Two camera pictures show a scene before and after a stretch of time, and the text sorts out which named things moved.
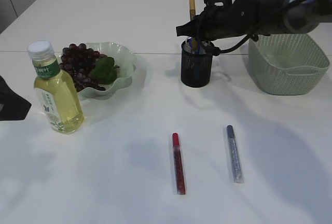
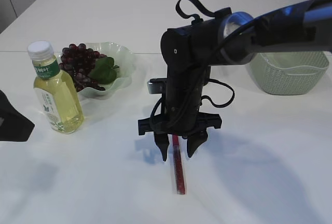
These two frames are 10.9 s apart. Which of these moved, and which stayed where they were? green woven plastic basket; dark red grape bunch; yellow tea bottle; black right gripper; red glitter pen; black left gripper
Moved: black left gripper; black right gripper
Stayed: green woven plastic basket; yellow tea bottle; dark red grape bunch; red glitter pen
